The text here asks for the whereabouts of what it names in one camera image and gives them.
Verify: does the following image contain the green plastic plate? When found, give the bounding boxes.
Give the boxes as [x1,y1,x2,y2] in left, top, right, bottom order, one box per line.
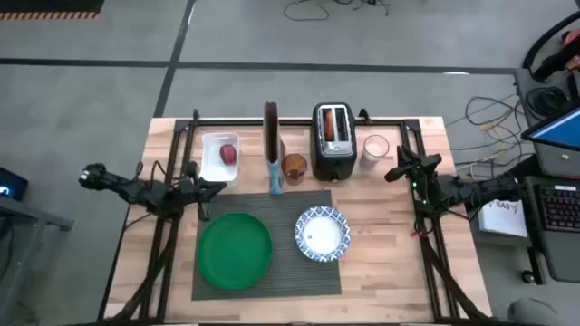
[196,211,275,292]

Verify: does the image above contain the red fruit piece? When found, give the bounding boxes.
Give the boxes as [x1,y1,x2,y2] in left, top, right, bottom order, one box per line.
[219,143,238,167]

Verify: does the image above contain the black looped floor cable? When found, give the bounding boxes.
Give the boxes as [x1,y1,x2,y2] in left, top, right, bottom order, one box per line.
[284,0,391,22]

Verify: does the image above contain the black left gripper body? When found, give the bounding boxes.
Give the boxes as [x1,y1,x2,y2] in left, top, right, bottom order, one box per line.
[175,160,211,223]

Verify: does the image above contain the black backlit keyboard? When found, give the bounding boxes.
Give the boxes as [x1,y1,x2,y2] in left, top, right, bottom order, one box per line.
[534,183,580,235]

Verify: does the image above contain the glass of milk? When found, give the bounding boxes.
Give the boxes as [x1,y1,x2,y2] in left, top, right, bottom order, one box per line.
[359,133,392,172]

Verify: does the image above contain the blue cinnamon squares cereal box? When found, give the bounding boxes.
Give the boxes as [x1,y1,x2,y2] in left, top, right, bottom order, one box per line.
[263,101,287,197]

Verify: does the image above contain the black hazard-striped mat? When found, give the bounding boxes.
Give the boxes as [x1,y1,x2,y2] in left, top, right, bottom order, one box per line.
[0,0,106,21]

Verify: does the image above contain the laptop with blue screen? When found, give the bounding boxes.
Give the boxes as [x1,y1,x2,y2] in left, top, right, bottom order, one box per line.
[519,106,580,178]

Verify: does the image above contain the white paper sheet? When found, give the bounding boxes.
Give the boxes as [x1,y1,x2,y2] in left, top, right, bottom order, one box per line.
[478,198,529,239]

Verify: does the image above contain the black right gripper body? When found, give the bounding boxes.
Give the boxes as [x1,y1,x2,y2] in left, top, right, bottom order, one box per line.
[383,153,443,184]

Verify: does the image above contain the orange object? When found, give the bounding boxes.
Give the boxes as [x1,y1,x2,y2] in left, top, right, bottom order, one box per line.
[560,29,580,72]

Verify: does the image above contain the grey side table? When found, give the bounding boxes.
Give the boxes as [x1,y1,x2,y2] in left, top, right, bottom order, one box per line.
[0,194,75,326]

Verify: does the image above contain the black two-slot toaster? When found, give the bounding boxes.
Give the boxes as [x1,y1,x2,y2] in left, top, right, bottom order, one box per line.
[310,101,359,183]

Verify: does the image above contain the black aluminium table frame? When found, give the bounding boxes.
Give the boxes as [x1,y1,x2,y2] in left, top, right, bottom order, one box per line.
[97,108,493,325]

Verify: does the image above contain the white plastic container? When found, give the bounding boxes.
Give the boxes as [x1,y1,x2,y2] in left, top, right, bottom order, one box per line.
[198,131,241,187]

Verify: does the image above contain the amber glass cup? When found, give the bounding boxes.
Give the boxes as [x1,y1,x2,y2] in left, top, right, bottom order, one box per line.
[280,153,309,186]

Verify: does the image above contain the yellow floor cable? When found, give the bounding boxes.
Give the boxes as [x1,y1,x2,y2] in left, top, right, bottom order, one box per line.
[478,120,518,147]

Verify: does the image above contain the grey desk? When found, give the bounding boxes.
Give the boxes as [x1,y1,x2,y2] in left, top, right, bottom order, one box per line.
[469,67,580,284]

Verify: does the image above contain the black device with blue light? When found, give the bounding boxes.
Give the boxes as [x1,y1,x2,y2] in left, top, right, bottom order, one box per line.
[0,166,29,203]

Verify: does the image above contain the grey woven placemat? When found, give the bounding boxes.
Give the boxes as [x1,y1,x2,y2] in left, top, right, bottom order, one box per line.
[190,189,343,302]

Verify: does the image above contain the blue patterned paper bowl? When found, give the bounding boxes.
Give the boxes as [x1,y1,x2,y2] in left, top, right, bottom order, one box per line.
[294,206,352,264]

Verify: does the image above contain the coiled black cable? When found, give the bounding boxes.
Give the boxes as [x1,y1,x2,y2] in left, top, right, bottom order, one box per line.
[525,85,570,120]

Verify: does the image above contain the grey rounded chair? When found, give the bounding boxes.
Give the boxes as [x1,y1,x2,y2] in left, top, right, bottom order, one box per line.
[507,296,563,326]

